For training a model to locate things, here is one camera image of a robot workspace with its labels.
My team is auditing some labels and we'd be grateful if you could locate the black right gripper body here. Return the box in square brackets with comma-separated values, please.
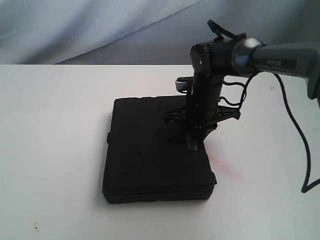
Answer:
[164, 72, 241, 131]

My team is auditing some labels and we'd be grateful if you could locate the black plastic tool case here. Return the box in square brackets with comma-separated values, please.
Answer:
[102, 95, 217, 204]

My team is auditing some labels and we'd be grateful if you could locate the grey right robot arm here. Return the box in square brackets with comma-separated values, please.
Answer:
[165, 37, 320, 140]

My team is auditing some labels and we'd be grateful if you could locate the white backdrop cloth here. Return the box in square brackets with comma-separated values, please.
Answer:
[0, 0, 320, 65]

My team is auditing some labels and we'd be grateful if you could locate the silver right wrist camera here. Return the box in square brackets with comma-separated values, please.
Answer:
[175, 76, 194, 94]

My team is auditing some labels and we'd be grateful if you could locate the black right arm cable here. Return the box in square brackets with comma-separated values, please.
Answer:
[206, 19, 320, 195]

